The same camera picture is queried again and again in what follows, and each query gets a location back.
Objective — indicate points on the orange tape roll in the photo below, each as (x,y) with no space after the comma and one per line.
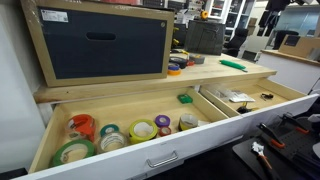
(174,72)

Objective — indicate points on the green Scotch tape box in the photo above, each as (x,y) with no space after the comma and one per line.
(184,98)

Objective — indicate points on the blue tape roll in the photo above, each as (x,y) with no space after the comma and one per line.
(173,66)

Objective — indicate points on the small purple tape roll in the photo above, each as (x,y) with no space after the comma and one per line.
(157,120)

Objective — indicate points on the small red-orange tape roll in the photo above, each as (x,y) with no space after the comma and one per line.
(190,63)

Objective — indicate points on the small red tape roll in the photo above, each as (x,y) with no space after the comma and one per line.
(161,132)

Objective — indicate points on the yellow-green tape roll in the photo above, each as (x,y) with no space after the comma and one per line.
(133,135)

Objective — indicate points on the small teal tape roll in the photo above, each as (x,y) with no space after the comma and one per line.
(104,128)

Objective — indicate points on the wooden drawer white front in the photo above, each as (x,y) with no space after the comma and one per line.
(206,140)

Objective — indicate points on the clear packing tape roll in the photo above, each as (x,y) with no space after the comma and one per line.
(104,146)

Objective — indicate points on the orange tape dispenser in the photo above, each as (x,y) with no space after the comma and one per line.
(84,124)

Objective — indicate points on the large green tape roll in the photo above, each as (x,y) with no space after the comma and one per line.
(60,155)

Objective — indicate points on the dark grey box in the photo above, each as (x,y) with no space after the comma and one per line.
(205,38)

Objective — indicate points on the large cardboard box black panel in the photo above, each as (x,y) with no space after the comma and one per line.
(100,56)

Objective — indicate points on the clear plastic bag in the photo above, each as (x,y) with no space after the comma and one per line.
(233,95)

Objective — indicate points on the black yellow small tool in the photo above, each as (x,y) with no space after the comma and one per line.
(244,109)

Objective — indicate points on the yellow round object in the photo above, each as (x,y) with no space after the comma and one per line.
(204,15)

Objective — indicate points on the small black clip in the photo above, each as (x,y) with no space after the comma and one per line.
(266,96)

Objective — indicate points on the black mat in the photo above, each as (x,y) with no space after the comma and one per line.
(246,155)

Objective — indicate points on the white shelf unit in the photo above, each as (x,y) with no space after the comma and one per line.
(233,10)

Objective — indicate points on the black orange clamp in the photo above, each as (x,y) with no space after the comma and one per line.
(270,135)
(293,123)

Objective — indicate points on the white cabinet wooden top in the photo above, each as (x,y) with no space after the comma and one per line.
(286,71)

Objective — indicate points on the brown cardboard box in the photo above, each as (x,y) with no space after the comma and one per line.
(300,46)

